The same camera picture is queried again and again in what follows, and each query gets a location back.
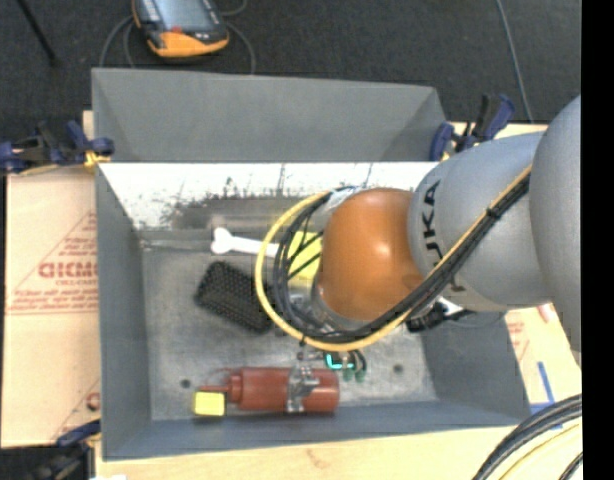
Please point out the yellow cube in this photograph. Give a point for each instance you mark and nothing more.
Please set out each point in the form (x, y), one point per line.
(209, 404)

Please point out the white toy bone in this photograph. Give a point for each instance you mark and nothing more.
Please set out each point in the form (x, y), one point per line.
(232, 243)

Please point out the yellow flat object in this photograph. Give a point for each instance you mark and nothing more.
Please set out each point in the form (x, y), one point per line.
(307, 250)

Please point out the black perforated flat object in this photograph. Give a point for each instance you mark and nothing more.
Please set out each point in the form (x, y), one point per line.
(233, 295)

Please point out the red-brown squeeze bottle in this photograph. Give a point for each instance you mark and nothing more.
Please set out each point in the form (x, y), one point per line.
(264, 390)

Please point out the brown cardboard board red print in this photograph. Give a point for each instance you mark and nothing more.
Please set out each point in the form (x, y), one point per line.
(49, 248)

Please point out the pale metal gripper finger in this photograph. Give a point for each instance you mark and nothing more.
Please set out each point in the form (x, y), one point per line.
(298, 402)
(304, 375)

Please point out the black cylinder on white bracket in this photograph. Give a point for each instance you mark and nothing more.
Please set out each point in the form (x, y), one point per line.
(429, 319)

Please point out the grey metal bin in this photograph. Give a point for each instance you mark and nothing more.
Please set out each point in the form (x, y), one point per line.
(267, 123)

